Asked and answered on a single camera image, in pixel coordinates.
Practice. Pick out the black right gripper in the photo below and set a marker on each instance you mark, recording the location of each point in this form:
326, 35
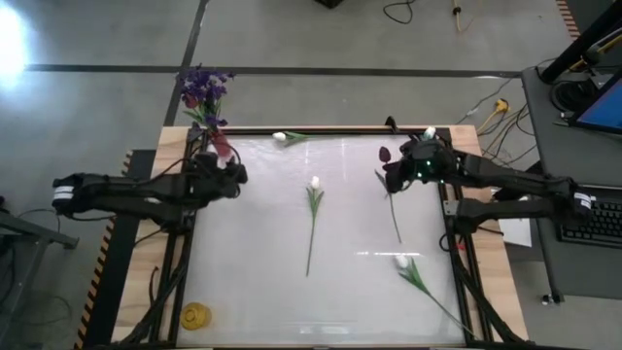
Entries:
427, 163

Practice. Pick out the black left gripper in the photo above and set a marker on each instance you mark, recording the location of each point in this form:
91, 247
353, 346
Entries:
221, 177

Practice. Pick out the red artificial tulip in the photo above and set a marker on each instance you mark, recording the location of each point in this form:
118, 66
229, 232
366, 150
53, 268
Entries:
385, 154
189, 101

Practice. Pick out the white artificial tulip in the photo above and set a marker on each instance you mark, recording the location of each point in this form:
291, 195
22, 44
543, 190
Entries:
430, 132
315, 183
401, 261
279, 137

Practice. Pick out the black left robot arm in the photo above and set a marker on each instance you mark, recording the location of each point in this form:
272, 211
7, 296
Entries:
136, 192

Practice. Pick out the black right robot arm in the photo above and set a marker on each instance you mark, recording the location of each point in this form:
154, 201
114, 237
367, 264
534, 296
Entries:
510, 175

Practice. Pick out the red vase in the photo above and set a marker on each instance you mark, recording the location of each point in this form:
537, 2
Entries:
222, 146

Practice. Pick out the black clamp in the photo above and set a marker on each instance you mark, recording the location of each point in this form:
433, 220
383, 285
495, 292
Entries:
391, 124

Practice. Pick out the white glossy table sheet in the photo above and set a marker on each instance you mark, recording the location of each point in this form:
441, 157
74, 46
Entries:
272, 291

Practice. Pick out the yellow plug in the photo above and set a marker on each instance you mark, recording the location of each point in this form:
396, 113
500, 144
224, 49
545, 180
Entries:
501, 105

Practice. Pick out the white paper sheet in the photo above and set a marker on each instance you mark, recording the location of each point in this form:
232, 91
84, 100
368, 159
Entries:
517, 233

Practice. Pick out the yellow tape roll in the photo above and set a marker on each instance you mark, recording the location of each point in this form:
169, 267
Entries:
195, 316

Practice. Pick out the black base beam striped edge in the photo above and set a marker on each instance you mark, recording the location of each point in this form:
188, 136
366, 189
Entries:
116, 272

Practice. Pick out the grey side desk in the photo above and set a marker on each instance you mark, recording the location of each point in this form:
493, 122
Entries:
563, 146

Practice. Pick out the black floor object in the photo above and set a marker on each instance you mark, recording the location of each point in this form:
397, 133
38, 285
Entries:
330, 3

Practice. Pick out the grey metal stand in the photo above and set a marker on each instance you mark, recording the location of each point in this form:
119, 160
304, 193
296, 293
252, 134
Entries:
29, 231

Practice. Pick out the black keyboard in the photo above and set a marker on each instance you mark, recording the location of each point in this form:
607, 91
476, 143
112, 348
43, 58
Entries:
597, 226

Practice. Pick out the laptop with blue screen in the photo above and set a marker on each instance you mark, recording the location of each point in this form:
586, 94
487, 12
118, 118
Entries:
607, 109

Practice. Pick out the black diagonal stand pole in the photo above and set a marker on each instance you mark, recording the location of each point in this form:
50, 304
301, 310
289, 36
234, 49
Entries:
578, 48

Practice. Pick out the black aluminium table frame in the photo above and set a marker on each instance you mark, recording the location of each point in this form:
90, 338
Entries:
316, 131

